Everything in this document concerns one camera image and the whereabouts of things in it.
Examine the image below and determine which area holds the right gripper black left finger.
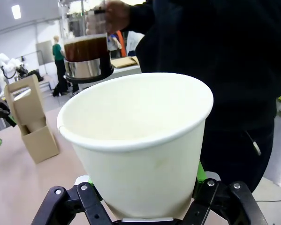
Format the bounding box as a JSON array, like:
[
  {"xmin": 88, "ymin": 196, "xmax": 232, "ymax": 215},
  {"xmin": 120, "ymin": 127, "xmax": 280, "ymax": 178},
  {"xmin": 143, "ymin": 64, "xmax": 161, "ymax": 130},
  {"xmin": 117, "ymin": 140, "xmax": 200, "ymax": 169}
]
[{"xmin": 31, "ymin": 175, "xmax": 118, "ymax": 225}]

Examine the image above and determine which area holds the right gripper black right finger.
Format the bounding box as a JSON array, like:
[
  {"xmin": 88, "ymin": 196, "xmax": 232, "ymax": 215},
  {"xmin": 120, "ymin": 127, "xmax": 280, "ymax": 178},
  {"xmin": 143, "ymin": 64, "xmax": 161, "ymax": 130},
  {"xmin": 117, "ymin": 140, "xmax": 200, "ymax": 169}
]
[{"xmin": 182, "ymin": 161, "xmax": 265, "ymax": 225}]

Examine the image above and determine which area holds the brown cardboard cup carrier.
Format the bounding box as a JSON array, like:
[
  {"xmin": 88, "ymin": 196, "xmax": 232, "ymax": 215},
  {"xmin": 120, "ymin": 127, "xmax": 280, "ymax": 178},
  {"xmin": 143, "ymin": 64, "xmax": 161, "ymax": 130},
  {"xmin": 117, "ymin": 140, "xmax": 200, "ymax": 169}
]
[{"xmin": 4, "ymin": 74, "xmax": 61, "ymax": 164}]

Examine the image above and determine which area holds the white paper cup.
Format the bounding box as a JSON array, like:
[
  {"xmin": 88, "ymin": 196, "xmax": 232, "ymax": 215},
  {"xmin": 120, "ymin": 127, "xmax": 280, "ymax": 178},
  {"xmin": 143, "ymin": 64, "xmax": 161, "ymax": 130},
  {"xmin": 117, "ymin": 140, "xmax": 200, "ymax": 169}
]
[{"xmin": 57, "ymin": 72, "xmax": 214, "ymax": 220}]

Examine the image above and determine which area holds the glass french press with coffee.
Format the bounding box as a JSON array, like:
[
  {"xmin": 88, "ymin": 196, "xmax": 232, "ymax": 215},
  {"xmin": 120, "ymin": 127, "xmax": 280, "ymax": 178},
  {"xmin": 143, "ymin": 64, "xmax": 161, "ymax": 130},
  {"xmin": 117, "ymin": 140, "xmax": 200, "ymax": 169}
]
[{"xmin": 58, "ymin": 0, "xmax": 114, "ymax": 84}]

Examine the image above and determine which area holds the person's right forearm black sleeve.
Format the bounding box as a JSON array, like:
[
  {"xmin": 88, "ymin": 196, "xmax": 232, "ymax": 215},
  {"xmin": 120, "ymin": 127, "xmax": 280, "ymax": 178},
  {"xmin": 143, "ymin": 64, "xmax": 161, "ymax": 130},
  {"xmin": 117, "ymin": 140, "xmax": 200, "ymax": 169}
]
[{"xmin": 122, "ymin": 0, "xmax": 160, "ymax": 33}]

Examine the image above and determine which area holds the person's right hand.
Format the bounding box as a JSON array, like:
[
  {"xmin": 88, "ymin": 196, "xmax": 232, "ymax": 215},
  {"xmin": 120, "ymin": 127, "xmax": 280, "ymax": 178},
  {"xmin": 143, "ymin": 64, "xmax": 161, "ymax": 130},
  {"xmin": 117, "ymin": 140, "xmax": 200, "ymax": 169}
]
[{"xmin": 102, "ymin": 0, "xmax": 132, "ymax": 35}]

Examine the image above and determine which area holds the background person in green shirt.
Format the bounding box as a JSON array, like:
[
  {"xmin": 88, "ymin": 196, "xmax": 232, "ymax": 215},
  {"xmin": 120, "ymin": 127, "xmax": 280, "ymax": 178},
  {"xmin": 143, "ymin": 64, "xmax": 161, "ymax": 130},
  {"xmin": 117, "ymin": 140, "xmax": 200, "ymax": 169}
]
[{"xmin": 51, "ymin": 35, "xmax": 69, "ymax": 97}]

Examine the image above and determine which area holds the rectangular ceiling light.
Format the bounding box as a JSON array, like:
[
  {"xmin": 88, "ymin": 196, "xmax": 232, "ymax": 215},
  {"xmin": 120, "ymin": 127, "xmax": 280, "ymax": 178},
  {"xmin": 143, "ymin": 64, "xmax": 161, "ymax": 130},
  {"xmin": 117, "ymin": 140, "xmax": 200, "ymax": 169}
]
[{"xmin": 11, "ymin": 4, "xmax": 21, "ymax": 17}]

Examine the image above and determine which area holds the person's torso black hoodie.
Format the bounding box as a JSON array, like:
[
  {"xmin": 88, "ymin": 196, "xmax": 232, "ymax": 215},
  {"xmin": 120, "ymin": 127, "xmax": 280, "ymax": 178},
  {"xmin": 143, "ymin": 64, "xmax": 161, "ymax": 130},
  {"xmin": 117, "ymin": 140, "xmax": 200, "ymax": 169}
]
[{"xmin": 121, "ymin": 0, "xmax": 281, "ymax": 193}]

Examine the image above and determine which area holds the flat brown cardboard box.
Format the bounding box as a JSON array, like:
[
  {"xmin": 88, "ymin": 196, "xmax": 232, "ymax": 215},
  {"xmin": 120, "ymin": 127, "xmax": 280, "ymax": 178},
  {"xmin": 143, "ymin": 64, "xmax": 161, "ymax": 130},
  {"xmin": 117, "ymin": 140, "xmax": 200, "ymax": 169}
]
[{"xmin": 110, "ymin": 56, "xmax": 141, "ymax": 69}]

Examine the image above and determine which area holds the thin white cable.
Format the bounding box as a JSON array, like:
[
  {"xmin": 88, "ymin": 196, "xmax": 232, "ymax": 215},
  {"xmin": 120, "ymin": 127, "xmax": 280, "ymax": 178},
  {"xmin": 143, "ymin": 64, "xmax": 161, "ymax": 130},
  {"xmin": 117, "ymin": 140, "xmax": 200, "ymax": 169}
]
[{"xmin": 255, "ymin": 198, "xmax": 281, "ymax": 203}]

